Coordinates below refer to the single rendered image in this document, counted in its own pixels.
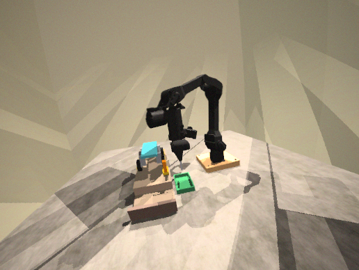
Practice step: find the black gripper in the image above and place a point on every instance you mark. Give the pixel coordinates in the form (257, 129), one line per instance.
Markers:
(178, 145)

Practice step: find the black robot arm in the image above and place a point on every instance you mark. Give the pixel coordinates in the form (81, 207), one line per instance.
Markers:
(213, 88)

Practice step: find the green tray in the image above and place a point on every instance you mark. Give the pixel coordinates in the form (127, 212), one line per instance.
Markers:
(183, 182)
(179, 191)

